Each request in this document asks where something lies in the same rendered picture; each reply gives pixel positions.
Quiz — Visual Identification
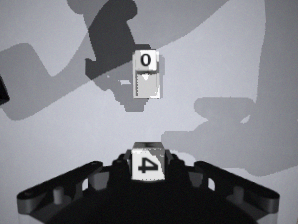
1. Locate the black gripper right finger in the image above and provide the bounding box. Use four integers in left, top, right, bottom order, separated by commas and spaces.
164, 149, 280, 224

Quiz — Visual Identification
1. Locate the white cube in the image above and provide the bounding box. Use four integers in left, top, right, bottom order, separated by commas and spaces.
132, 142, 165, 181
135, 50, 156, 75

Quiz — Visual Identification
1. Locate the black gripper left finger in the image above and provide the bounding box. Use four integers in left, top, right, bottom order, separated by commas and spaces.
16, 149, 132, 224

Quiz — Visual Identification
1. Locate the white rectangular tray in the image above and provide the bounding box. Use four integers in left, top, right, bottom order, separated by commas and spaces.
133, 52, 160, 99

